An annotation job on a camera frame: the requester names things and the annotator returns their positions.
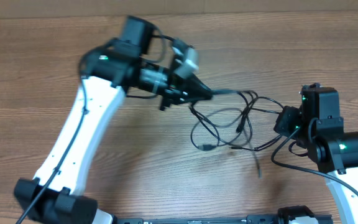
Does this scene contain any black cable silver plug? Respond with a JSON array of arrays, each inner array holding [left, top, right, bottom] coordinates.
[[189, 96, 284, 179]]

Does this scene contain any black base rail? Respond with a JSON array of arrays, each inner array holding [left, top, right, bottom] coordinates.
[[113, 205, 334, 224]]

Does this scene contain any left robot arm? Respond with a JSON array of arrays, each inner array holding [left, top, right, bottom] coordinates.
[[14, 16, 213, 224]]

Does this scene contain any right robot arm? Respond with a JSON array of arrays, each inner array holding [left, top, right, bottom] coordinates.
[[274, 83, 358, 223]]

